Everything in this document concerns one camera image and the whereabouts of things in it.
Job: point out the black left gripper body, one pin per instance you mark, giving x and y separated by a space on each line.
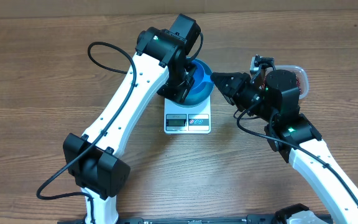
179 87

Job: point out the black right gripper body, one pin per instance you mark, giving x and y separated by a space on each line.
250 98

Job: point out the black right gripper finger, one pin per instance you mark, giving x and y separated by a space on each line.
230 78
229 89

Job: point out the blue plastic measuring scoop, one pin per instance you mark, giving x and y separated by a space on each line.
203 84

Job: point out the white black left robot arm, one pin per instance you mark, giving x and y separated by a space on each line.
160 65

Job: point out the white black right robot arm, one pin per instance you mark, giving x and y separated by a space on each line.
289 132

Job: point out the teal metal bowl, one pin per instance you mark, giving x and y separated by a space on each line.
193 100

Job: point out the white digital kitchen scale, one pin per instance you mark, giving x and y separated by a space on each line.
182 119

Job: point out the red beans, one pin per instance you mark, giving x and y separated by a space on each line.
298 83

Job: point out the clear plastic container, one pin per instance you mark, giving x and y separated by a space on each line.
301 76

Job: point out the black mounting rail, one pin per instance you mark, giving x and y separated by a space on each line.
249 219

